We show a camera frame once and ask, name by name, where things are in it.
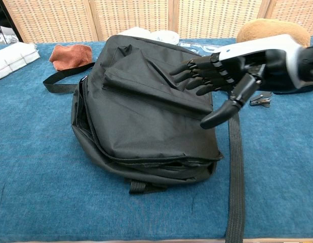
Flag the black fabric bag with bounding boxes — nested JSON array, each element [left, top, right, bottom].
[[42, 35, 246, 243]]

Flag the rust brown cloth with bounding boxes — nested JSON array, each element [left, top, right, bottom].
[[49, 45, 93, 71]]

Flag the black stapler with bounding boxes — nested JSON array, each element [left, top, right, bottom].
[[272, 85, 313, 95]]

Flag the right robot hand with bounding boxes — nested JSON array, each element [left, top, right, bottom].
[[169, 34, 303, 130]]

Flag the brown plush animal toy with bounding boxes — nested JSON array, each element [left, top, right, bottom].
[[237, 19, 311, 49]]

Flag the black stand pole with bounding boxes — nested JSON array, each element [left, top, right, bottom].
[[0, 0, 23, 43]]

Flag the black staple remover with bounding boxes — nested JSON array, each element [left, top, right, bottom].
[[249, 91, 273, 109]]

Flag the round clear plastic container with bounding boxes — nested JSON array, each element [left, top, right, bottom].
[[151, 30, 180, 46]]

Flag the woven rattan folding screen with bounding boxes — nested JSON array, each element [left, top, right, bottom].
[[2, 0, 313, 43]]

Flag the blue tablecloth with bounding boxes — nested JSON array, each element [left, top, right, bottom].
[[0, 35, 313, 241]]

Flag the clear plastic water bottle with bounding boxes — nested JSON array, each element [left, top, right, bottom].
[[178, 40, 219, 56]]

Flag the white tissue pack bundle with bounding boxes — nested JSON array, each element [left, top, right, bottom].
[[0, 42, 41, 82]]

